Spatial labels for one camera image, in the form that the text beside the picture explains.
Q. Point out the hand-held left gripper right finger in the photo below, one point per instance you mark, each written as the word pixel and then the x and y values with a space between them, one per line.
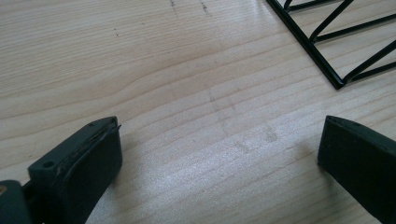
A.
pixel 361 161

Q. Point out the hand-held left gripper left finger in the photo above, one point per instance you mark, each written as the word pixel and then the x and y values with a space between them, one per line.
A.
pixel 74 174

